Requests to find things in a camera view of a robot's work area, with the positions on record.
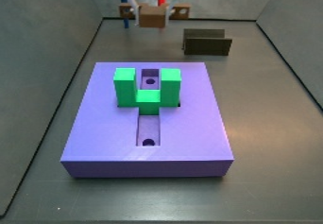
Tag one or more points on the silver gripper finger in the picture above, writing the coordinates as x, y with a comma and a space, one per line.
169, 9
134, 7

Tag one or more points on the brown T-shaped block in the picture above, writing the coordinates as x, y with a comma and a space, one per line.
152, 15

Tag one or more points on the blue round peg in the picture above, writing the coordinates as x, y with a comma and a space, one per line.
124, 12

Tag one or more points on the green U-shaped block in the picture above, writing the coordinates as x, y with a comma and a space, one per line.
146, 99

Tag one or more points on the purple base block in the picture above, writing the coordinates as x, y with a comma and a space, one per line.
114, 143

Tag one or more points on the black angle bracket fixture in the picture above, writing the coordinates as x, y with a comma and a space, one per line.
205, 42

